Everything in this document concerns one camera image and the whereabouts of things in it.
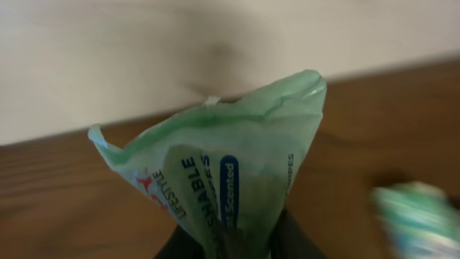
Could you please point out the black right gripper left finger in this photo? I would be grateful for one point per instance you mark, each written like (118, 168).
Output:
(180, 245)

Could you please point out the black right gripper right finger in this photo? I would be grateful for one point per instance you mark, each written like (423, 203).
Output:
(288, 241)

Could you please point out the mint Zappy wipes packet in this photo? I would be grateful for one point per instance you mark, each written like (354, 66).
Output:
(225, 166)

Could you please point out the teal tissue pack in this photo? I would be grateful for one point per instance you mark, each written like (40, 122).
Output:
(419, 220)

